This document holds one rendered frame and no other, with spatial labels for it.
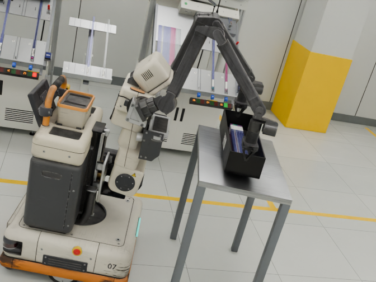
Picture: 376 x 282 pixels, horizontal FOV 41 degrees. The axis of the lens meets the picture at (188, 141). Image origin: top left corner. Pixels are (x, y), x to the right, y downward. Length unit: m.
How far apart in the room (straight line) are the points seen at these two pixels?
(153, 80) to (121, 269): 0.98
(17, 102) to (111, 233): 1.75
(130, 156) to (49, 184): 0.41
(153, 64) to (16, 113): 2.00
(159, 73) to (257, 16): 3.58
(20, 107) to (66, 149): 1.79
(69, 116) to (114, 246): 0.70
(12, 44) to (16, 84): 0.43
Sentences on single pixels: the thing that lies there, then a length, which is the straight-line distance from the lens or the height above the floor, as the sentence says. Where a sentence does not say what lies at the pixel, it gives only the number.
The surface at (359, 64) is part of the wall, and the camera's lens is 6.54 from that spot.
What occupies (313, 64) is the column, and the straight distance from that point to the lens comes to 5.66.
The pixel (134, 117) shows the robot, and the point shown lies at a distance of 2.31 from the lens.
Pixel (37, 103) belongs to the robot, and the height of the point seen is 0.90.
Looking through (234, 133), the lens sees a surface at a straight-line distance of 2.71.
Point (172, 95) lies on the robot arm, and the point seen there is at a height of 1.14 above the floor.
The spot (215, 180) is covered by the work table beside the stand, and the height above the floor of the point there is 0.80.
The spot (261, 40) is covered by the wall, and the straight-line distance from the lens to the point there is 5.95.
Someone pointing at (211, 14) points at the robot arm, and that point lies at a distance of 2.58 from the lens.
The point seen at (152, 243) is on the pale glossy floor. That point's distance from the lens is 3.20.
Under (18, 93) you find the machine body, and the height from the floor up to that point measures 0.37.
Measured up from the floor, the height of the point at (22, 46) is 0.81.
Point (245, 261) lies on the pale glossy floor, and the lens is 3.30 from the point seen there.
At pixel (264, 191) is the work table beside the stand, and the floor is 0.80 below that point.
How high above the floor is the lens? 1.85
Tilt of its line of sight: 23 degrees down
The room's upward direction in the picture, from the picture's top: 14 degrees clockwise
